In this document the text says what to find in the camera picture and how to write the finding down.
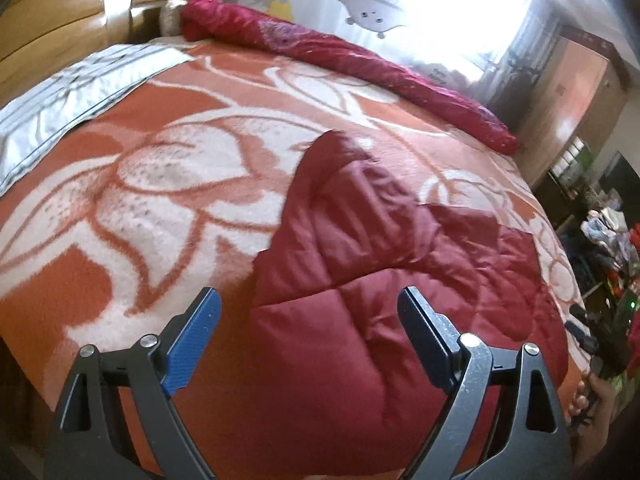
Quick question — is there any dark red quilted jacket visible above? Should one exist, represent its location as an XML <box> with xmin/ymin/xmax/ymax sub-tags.
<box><xmin>244</xmin><ymin>129</ymin><xmax>572</xmax><ymax>476</ymax></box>

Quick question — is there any brown wooden wardrobe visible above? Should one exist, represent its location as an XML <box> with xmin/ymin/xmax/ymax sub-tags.
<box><xmin>514</xmin><ymin>26</ymin><xmax>631</xmax><ymax>188</ymax></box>

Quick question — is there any orange white floral blanket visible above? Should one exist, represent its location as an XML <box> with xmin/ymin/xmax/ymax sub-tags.
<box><xmin>1</xmin><ymin>41</ymin><xmax>587</xmax><ymax>479</ymax></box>

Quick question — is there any grey striped pillow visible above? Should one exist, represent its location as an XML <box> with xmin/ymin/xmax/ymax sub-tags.
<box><xmin>1</xmin><ymin>44</ymin><xmax>193</xmax><ymax>193</ymax></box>

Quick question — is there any person's right hand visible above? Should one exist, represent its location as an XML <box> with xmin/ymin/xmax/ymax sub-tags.
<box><xmin>567</xmin><ymin>370</ymin><xmax>617</xmax><ymax>468</ymax></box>

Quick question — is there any tan wooden headboard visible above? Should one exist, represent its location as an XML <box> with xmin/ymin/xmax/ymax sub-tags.
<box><xmin>1</xmin><ymin>0</ymin><xmax>168</xmax><ymax>103</ymax></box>

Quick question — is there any crimson rolled duvet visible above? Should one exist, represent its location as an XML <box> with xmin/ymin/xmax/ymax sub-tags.
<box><xmin>180</xmin><ymin>0</ymin><xmax>518</xmax><ymax>156</ymax></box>

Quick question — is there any pile of colourful clothes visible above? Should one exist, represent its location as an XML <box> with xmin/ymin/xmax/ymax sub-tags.
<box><xmin>580</xmin><ymin>207</ymin><xmax>639</xmax><ymax>375</ymax></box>

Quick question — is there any grey bed guard rail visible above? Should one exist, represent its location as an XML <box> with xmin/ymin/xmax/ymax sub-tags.
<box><xmin>224</xmin><ymin>0</ymin><xmax>442</xmax><ymax>42</ymax></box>

